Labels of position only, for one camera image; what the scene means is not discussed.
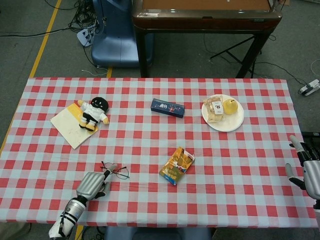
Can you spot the thin-framed eyeglasses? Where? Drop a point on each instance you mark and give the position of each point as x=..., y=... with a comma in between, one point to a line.
x=123, y=174

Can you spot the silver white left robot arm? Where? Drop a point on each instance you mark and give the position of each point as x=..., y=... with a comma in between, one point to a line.
x=71, y=212

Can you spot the dark wood mahjong table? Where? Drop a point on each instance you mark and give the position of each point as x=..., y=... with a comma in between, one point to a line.
x=200, y=23

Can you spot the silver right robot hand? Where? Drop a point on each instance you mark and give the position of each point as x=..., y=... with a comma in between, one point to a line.
x=312, y=175

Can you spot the black flat box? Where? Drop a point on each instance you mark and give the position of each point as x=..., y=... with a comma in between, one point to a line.
x=311, y=134

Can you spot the white grey power strip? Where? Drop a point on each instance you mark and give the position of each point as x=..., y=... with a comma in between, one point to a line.
x=310, y=88

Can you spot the white round plate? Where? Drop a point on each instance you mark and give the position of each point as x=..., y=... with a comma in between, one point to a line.
x=230, y=123

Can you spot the yellow pear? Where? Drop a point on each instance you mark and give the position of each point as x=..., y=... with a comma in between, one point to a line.
x=230, y=107

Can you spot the blue seat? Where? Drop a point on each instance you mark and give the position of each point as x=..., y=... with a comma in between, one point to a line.
x=157, y=235

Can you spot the blue plastic chair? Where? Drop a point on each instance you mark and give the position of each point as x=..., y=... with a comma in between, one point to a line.
x=112, y=47

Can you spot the cream yellow notebook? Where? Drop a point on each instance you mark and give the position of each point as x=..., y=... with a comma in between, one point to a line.
x=70, y=125

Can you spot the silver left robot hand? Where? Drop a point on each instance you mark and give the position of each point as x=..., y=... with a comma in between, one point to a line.
x=90, y=185

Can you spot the white power strip with plugs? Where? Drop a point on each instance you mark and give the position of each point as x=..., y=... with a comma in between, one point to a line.
x=85, y=37

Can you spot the orange snack packet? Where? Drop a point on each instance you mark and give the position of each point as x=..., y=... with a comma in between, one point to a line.
x=177, y=165

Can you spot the bread in clear plastic bag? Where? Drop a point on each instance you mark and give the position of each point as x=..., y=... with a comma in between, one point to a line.
x=212, y=112

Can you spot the black white plush doll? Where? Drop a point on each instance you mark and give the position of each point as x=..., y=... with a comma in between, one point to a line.
x=93, y=112

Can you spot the red white checkered tablecloth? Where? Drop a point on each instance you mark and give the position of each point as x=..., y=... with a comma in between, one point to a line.
x=160, y=140

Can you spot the dark blue rectangular box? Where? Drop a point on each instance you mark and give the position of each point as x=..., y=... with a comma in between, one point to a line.
x=167, y=107

